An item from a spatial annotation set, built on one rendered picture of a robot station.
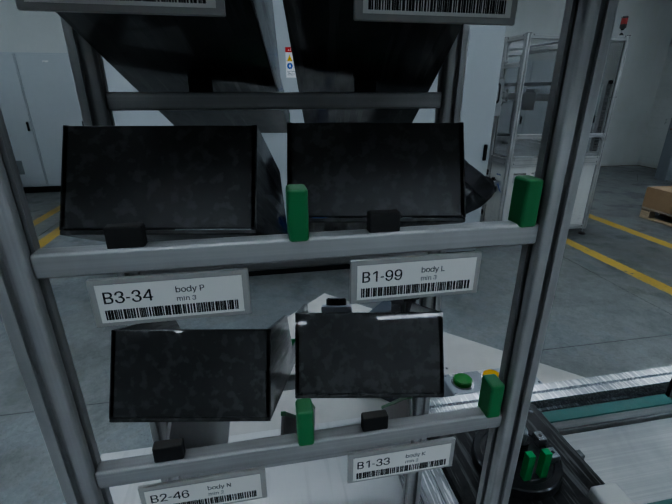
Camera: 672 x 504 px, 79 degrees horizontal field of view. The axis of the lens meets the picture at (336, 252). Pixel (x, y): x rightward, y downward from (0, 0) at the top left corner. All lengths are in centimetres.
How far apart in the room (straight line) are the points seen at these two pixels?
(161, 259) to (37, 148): 798
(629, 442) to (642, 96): 1052
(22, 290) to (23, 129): 798
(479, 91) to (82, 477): 375
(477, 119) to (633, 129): 771
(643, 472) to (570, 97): 81
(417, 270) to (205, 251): 13
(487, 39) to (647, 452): 333
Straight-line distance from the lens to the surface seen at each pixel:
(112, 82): 354
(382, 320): 36
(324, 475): 90
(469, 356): 124
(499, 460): 41
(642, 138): 1157
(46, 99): 804
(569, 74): 29
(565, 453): 88
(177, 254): 25
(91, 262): 26
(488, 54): 390
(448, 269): 27
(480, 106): 388
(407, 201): 30
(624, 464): 99
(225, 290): 25
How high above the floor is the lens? 155
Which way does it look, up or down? 22 degrees down
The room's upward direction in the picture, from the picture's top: straight up
